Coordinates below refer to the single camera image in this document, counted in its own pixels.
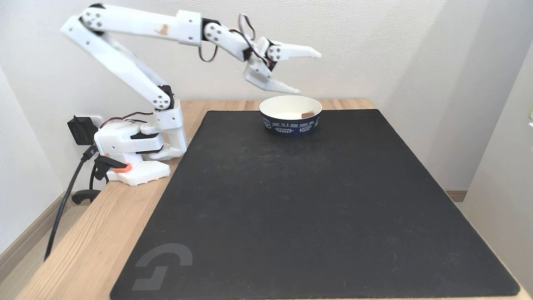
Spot navy and white paper bowl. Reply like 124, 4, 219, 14
259, 95, 323, 137

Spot black desk mat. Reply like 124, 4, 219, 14
110, 109, 521, 300

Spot black clamp with orange tip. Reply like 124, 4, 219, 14
72, 155, 132, 205

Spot black power adapter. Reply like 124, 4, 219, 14
67, 116, 99, 146

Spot red black white servo cable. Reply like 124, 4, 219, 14
198, 13, 271, 64

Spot black power cable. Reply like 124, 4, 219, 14
44, 144, 99, 262

